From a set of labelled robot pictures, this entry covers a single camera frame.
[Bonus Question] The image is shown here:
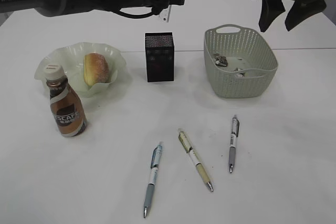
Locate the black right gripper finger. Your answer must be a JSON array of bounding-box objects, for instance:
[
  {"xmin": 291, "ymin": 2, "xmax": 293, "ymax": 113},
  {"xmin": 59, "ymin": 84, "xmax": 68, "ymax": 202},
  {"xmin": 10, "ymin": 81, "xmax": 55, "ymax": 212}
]
[
  {"xmin": 258, "ymin": 0, "xmax": 285, "ymax": 32},
  {"xmin": 285, "ymin": 0, "xmax": 327, "ymax": 31}
]

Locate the white paper ball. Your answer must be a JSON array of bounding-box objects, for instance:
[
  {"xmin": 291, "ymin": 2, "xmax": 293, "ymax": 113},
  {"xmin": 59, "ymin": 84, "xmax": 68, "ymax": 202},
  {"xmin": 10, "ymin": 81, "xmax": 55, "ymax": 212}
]
[{"xmin": 234, "ymin": 68, "xmax": 246, "ymax": 78}]

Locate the dark paper ball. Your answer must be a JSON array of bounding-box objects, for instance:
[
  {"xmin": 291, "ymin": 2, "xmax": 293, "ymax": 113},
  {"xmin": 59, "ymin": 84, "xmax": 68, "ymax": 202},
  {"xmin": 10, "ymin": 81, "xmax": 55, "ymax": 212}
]
[{"xmin": 213, "ymin": 53, "xmax": 228, "ymax": 67}]

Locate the sugared bread roll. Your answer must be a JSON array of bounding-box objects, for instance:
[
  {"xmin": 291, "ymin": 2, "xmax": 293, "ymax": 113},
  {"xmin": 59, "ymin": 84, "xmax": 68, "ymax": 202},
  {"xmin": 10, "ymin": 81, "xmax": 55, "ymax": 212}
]
[{"xmin": 83, "ymin": 53, "xmax": 109, "ymax": 87}]

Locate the brown Nescafe coffee bottle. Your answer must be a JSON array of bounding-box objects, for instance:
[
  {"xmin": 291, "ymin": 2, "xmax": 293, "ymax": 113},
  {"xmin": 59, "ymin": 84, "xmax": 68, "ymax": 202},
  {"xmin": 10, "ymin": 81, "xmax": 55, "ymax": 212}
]
[{"xmin": 44, "ymin": 63, "xmax": 87, "ymax": 137}]

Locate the pale green plastic basket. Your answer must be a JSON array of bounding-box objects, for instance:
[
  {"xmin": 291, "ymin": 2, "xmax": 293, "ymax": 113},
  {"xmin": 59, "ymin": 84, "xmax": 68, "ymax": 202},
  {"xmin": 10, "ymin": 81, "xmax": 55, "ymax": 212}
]
[{"xmin": 203, "ymin": 24, "xmax": 278, "ymax": 99}]

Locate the black mesh pen holder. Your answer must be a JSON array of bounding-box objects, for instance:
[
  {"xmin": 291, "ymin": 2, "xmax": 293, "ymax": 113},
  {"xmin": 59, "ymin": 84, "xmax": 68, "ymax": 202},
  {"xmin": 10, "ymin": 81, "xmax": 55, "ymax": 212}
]
[{"xmin": 144, "ymin": 32, "xmax": 174, "ymax": 82}]

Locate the pale green wavy glass plate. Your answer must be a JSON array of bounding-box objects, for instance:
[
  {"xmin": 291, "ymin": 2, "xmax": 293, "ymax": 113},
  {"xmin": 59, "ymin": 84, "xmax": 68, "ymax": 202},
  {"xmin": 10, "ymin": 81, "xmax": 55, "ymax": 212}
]
[{"xmin": 34, "ymin": 42, "xmax": 126, "ymax": 98}]

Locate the grey grip ballpoint pen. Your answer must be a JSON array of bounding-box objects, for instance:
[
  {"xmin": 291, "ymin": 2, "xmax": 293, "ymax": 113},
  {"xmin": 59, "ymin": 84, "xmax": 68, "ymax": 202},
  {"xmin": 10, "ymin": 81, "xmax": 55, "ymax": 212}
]
[{"xmin": 228, "ymin": 115, "xmax": 239, "ymax": 174}]

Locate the cream grip ballpoint pen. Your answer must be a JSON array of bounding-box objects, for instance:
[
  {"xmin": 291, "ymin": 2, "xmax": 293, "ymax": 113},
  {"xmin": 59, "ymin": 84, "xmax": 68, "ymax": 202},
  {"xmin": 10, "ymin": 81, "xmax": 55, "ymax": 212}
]
[{"xmin": 178, "ymin": 129, "xmax": 214, "ymax": 193}]

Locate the blue grip ballpoint pen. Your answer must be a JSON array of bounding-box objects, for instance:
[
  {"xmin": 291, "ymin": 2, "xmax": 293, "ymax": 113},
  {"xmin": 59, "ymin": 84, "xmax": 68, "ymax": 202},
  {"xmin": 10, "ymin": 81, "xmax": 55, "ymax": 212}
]
[{"xmin": 143, "ymin": 142, "xmax": 163, "ymax": 219}]

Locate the black cable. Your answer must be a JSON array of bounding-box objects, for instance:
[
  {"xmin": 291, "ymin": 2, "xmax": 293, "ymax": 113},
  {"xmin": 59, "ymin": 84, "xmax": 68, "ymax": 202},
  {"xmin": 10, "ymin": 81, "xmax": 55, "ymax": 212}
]
[{"xmin": 118, "ymin": 3, "xmax": 158, "ymax": 20}]

